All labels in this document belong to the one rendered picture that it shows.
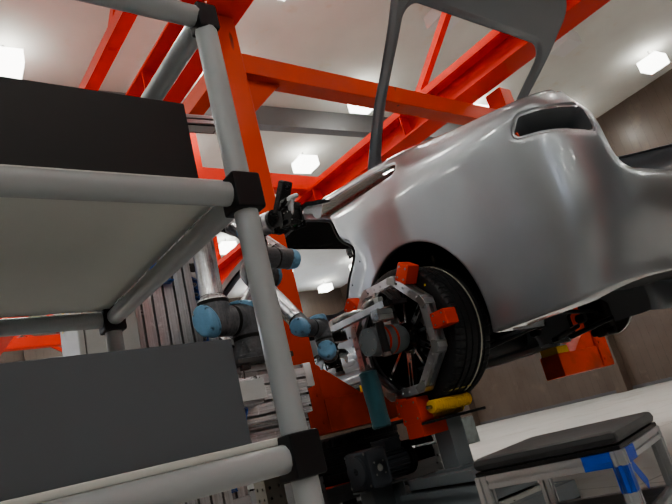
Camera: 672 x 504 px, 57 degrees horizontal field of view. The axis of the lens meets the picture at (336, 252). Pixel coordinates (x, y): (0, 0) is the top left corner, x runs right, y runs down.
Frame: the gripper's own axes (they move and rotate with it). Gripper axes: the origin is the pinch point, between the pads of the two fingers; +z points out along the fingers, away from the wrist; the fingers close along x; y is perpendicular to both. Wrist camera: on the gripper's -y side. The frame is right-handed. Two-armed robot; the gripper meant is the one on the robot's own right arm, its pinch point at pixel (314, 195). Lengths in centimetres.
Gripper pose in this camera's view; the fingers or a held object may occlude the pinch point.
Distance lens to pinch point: 199.6
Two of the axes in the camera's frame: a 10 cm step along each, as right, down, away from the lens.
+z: 7.4, -2.8, -6.1
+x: -6.5, -0.7, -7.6
